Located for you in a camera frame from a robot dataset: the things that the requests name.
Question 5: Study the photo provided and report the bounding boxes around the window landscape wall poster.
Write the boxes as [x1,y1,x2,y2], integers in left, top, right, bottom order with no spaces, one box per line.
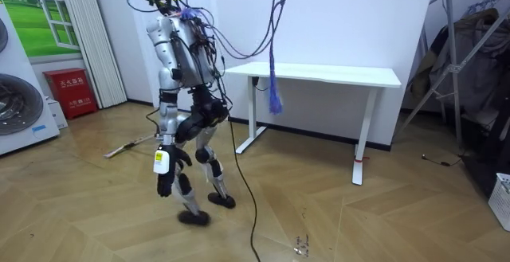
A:
[0,0,82,59]

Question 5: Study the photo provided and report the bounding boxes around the cable bundle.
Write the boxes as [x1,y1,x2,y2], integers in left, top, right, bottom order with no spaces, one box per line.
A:
[181,0,292,116]

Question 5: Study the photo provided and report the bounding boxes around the grey metal clothes rack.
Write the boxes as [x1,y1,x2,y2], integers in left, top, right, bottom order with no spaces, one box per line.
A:
[392,0,510,148]

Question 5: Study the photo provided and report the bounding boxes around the white pleated curtain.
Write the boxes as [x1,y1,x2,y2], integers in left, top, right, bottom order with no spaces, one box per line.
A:
[55,0,128,110]

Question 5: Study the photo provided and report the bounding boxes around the white washing machine tower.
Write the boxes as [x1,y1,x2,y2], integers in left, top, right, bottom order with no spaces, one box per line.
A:
[0,5,61,157]

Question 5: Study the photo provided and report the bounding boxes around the red fire equipment box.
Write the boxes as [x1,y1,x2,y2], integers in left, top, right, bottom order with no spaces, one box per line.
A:
[42,67,100,121]

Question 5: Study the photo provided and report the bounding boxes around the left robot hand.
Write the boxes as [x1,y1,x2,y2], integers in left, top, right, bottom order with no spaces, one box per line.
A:
[152,143,194,198]

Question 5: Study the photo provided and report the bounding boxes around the robot legs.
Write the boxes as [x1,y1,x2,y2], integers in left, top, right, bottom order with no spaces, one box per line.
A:
[174,84,237,227]

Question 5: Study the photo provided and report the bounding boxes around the hanging dark clothes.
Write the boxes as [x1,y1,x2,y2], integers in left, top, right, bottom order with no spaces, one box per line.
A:
[409,7,510,130]

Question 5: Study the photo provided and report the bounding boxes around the light wooden stick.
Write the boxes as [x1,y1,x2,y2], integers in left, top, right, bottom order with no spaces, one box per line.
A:
[103,133,157,160]

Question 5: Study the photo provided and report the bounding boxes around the thin black cable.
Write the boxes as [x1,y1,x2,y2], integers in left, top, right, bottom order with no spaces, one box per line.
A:
[421,153,465,168]

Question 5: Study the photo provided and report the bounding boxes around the black floor cable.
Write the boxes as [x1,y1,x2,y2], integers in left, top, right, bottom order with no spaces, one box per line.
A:
[227,116,262,262]

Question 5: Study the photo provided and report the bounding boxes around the robot body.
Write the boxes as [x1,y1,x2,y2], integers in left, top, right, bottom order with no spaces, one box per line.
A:
[126,0,229,96]

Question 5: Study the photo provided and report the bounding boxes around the small white box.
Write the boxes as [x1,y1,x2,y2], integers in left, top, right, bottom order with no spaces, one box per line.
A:
[45,96,69,131]

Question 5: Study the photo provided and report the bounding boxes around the white plastic basket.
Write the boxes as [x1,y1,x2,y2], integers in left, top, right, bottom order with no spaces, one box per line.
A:
[487,172,510,233]

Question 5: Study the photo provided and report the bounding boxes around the white desk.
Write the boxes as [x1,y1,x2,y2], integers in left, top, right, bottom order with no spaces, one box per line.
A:
[225,61,402,186]

